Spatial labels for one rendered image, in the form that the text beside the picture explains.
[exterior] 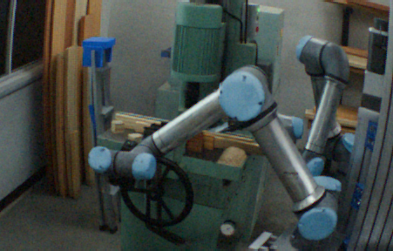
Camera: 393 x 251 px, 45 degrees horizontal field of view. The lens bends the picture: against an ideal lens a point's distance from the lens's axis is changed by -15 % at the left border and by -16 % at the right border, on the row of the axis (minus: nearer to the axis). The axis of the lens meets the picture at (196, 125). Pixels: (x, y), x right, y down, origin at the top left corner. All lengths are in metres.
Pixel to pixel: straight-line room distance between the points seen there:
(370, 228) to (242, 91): 0.73
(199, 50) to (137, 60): 2.64
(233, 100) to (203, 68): 0.72
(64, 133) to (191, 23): 1.72
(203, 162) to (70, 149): 1.65
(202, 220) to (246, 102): 0.89
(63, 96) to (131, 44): 1.37
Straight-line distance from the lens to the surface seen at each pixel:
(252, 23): 2.34
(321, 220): 1.46
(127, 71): 4.72
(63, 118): 3.50
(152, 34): 4.59
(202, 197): 2.12
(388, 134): 1.67
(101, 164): 1.56
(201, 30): 2.04
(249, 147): 2.16
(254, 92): 1.36
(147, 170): 1.54
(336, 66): 1.83
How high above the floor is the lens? 1.65
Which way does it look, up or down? 18 degrees down
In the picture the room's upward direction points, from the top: 6 degrees clockwise
